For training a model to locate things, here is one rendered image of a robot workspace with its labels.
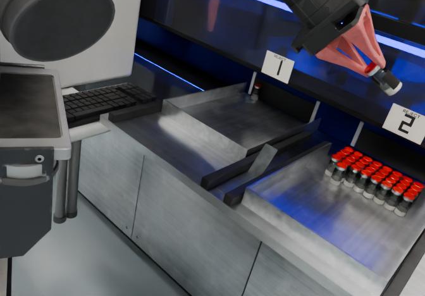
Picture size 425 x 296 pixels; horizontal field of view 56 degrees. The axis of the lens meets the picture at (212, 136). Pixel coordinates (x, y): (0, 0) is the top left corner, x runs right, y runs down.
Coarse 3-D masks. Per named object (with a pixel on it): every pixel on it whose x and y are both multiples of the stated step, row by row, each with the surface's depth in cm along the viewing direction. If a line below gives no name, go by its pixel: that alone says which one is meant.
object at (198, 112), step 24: (192, 96) 103; (216, 96) 111; (240, 96) 117; (192, 120) 90; (216, 120) 99; (240, 120) 102; (264, 120) 106; (288, 120) 109; (216, 144) 87; (240, 144) 91; (264, 144) 87
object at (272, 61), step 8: (272, 56) 103; (280, 56) 101; (264, 64) 105; (272, 64) 103; (288, 64) 100; (264, 72) 106; (272, 72) 104; (280, 72) 102; (288, 72) 101; (280, 80) 103
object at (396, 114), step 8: (392, 112) 87; (400, 112) 86; (408, 112) 84; (392, 120) 87; (400, 120) 86; (408, 120) 85; (416, 120) 84; (424, 120) 83; (392, 128) 87; (408, 128) 85; (416, 128) 84; (424, 128) 83; (408, 136) 86; (416, 136) 84; (424, 136) 84
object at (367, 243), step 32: (320, 160) 92; (256, 192) 73; (288, 192) 77; (320, 192) 80; (352, 192) 82; (288, 224) 65; (320, 224) 70; (352, 224) 73; (384, 224) 75; (416, 224) 77; (320, 256) 63; (352, 256) 65; (384, 256) 66; (384, 288) 58
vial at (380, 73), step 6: (378, 66) 49; (372, 72) 50; (378, 72) 50; (384, 72) 50; (372, 78) 51; (378, 78) 50; (378, 84) 50; (384, 84) 50; (384, 90) 51; (390, 90) 50; (396, 90) 50
